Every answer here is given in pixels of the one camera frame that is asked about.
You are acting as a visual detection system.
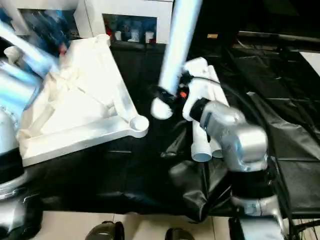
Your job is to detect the white plastic table leg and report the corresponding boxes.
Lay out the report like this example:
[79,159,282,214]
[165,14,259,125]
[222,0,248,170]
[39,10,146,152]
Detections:
[150,0,204,120]
[191,119,214,163]
[205,65,230,159]
[212,66,232,107]

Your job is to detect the white plastic table top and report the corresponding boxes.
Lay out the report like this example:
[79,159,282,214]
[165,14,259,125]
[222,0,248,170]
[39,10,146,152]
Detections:
[17,33,150,168]

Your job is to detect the white cabinet with glass doors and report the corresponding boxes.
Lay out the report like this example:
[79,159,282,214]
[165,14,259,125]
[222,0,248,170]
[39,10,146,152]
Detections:
[0,0,174,46]

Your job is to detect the black plastic mat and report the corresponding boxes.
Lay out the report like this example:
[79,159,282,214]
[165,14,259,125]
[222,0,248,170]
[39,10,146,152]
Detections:
[20,40,320,224]

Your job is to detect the white flat board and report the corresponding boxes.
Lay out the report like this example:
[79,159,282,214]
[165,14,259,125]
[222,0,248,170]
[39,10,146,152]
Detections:
[299,50,320,77]

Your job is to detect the person's black shoes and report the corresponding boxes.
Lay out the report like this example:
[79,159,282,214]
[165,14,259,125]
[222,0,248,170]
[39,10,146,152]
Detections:
[84,220,125,240]
[164,226,197,240]

